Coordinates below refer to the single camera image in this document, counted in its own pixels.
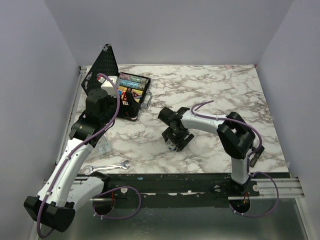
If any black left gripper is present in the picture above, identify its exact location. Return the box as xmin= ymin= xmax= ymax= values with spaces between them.
xmin=101 ymin=91 xmax=141 ymax=125

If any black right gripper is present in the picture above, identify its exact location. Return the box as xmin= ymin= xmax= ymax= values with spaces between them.
xmin=162 ymin=126 xmax=195 ymax=152

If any blue white poker chip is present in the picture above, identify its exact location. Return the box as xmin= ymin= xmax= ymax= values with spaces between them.
xmin=166 ymin=141 xmax=177 ymax=151

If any black poker set case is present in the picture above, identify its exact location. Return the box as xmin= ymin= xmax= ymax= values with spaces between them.
xmin=81 ymin=43 xmax=151 ymax=121

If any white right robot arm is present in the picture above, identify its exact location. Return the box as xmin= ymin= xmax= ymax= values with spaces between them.
xmin=158 ymin=107 xmax=256 ymax=196

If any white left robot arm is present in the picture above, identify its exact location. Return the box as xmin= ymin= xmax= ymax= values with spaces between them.
xmin=23 ymin=88 xmax=122 ymax=239

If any clear plastic screw box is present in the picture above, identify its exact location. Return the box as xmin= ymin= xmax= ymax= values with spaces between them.
xmin=95 ymin=134 xmax=112 ymax=155

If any silver combination wrench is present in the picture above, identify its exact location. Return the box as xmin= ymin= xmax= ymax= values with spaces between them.
xmin=81 ymin=160 xmax=131 ymax=175

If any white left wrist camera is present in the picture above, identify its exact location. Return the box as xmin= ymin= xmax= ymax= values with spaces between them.
xmin=98 ymin=75 xmax=120 ymax=97

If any black mounting base plate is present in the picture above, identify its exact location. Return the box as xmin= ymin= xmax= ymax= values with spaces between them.
xmin=91 ymin=173 xmax=260 ymax=212

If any black T-handle tool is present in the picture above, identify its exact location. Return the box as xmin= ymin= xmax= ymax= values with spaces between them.
xmin=249 ymin=145 xmax=265 ymax=168

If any aluminium extrusion rail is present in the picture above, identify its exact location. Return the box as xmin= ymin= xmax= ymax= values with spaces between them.
xmin=255 ymin=178 xmax=305 ymax=199

